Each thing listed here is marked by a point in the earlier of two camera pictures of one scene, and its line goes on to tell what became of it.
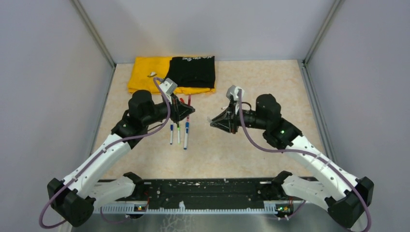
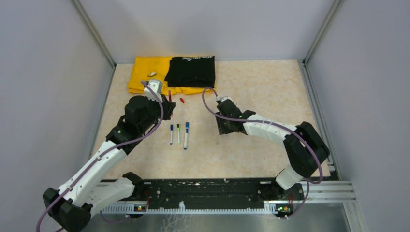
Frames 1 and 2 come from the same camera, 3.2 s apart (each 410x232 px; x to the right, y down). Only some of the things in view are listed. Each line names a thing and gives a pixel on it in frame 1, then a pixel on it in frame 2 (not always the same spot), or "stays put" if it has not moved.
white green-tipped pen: (178, 136) stays put
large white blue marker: (185, 141) stays put
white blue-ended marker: (171, 128) stays put
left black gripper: (179, 110) → (168, 108)
